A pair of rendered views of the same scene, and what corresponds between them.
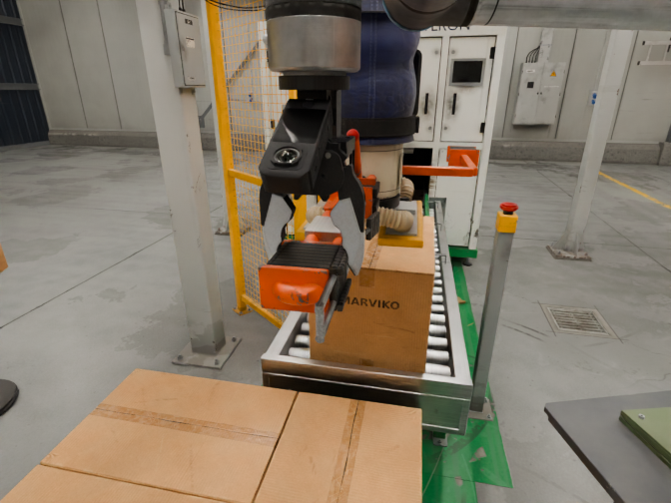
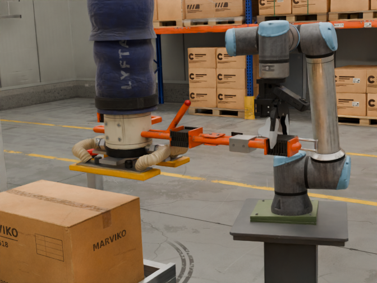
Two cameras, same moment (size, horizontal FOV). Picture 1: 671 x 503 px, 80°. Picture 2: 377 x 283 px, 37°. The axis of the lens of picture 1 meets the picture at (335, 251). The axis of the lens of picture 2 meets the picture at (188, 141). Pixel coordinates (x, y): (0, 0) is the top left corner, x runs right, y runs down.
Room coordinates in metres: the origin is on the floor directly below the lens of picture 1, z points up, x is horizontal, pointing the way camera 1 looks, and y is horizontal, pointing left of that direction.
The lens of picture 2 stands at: (0.03, 1.71, 1.64)
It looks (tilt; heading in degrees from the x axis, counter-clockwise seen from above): 12 degrees down; 292
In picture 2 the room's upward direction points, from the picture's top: 2 degrees counter-clockwise
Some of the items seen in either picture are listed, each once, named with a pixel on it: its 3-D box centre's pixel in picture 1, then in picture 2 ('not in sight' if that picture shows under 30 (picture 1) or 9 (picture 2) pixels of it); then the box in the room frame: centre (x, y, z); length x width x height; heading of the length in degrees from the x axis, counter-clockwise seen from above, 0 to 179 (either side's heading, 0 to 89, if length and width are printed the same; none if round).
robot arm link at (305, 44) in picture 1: (311, 51); (273, 71); (0.43, 0.02, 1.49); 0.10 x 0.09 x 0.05; 79
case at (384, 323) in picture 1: (377, 282); (57, 245); (1.42, -0.17, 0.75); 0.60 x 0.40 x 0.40; 167
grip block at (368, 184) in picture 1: (352, 197); (186, 136); (0.75, -0.03, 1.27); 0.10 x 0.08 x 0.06; 79
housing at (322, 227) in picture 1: (331, 238); (243, 143); (0.54, 0.01, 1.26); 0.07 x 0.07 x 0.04; 79
